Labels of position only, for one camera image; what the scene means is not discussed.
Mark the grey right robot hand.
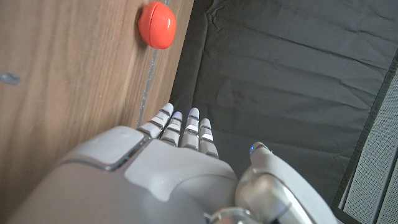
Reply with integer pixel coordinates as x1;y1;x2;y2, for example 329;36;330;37
6;102;343;224

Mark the red ball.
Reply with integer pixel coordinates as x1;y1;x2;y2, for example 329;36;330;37
137;1;177;50

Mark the black backdrop cloth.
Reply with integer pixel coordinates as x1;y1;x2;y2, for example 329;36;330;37
169;0;398;209

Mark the black backdrop stand pole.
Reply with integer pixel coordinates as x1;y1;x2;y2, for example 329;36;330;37
331;46;398;224

